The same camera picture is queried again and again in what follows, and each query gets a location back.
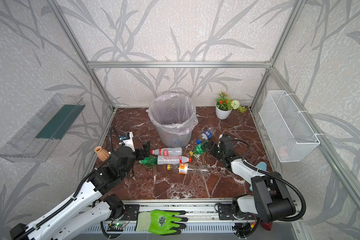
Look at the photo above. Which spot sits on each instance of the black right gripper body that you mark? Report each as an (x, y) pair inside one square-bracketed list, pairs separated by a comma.
[(215, 147)]

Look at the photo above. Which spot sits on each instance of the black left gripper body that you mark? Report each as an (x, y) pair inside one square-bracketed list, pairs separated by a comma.
[(142, 151)]

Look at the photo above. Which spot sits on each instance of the green bottle yellow cap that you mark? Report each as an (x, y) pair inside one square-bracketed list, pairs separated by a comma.
[(149, 161), (199, 149)]

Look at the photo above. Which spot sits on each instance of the white bottle red label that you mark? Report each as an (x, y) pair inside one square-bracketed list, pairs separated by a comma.
[(173, 160)]

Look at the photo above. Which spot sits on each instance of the white bottle red cap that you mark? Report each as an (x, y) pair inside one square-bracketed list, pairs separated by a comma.
[(167, 152)]

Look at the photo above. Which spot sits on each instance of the clear bottle orange label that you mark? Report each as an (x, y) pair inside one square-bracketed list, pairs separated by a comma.
[(189, 169)]

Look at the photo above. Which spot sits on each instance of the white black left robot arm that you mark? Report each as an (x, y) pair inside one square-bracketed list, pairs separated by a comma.
[(65, 221)]

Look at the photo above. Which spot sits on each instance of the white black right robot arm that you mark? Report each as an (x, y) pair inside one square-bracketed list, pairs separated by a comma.
[(271, 200)]

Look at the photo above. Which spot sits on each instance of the grey mesh waste bin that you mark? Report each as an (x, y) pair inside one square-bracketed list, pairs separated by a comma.
[(173, 140)]

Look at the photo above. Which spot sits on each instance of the clear plastic bin liner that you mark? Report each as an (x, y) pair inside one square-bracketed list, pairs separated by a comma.
[(173, 113)]

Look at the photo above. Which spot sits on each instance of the small pepsi bottle blue label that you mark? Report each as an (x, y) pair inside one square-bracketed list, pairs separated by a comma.
[(206, 135)]

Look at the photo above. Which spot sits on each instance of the terracotta ribbed vase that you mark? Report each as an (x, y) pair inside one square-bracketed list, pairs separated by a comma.
[(102, 154)]

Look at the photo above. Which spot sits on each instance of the potted plant white pot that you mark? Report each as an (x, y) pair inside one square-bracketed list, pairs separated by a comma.
[(225, 105)]

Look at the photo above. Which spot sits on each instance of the green work glove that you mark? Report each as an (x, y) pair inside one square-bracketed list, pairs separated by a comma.
[(163, 223)]

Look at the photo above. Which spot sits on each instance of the green circuit board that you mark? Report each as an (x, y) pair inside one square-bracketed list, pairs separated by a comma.
[(116, 227)]

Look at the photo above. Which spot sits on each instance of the red plastic cup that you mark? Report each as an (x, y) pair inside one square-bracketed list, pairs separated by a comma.
[(266, 226)]

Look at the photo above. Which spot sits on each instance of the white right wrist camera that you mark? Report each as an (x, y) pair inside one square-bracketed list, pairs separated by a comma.
[(220, 139)]

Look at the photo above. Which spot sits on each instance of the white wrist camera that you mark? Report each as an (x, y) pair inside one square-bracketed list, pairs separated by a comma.
[(220, 139), (126, 139)]

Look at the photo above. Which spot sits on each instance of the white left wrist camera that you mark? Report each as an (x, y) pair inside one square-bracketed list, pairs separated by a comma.
[(126, 139)]

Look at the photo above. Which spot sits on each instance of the white wire mesh basket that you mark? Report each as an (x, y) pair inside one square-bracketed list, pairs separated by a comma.
[(289, 132)]

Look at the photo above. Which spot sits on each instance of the clear acrylic wall shelf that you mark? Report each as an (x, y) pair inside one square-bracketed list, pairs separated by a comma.
[(37, 139)]

